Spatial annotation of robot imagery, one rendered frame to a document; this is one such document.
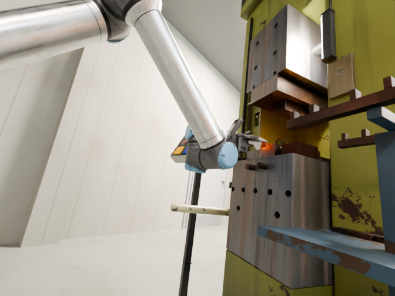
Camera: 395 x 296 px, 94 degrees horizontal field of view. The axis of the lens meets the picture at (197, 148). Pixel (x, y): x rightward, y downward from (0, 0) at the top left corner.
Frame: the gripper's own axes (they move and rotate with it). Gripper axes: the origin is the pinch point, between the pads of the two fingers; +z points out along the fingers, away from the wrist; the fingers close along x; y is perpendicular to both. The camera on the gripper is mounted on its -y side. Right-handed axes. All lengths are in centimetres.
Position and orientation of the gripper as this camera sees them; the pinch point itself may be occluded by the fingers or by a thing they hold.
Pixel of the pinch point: (257, 143)
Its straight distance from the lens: 95.3
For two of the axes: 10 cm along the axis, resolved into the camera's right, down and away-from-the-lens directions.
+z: 9.0, 2.1, 3.7
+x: 4.1, -1.6, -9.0
